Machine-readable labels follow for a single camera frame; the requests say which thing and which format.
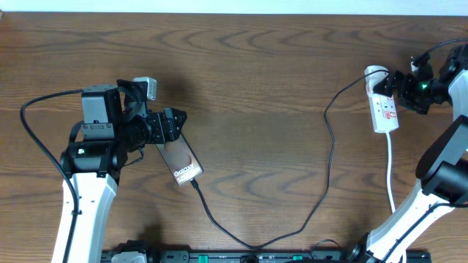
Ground white power strip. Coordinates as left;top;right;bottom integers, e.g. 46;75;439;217
369;96;399;134

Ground black charging cable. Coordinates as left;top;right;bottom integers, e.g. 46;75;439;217
189;69;390;250

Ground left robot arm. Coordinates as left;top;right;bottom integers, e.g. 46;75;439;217
53;77;186;262

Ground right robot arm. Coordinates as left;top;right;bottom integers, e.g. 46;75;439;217
341;39;467;262

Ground white USB charger adapter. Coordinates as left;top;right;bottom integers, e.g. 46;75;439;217
364;65;392;98

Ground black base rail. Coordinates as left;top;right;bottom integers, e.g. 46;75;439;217
100;248;432;263

